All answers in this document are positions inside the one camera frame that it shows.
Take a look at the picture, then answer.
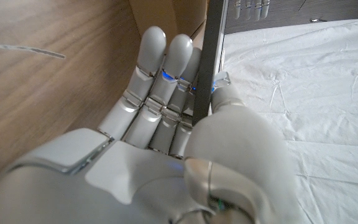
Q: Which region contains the white backdrop sheet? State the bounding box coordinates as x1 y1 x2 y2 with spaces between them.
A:
221 17 358 224

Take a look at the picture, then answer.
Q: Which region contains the small framed whiteboard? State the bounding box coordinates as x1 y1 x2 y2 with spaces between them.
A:
192 0 229 127

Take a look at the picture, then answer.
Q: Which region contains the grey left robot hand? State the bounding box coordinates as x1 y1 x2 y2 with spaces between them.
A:
233 0 272 22

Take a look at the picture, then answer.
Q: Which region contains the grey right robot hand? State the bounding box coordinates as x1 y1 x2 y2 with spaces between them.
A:
0 25 301 224

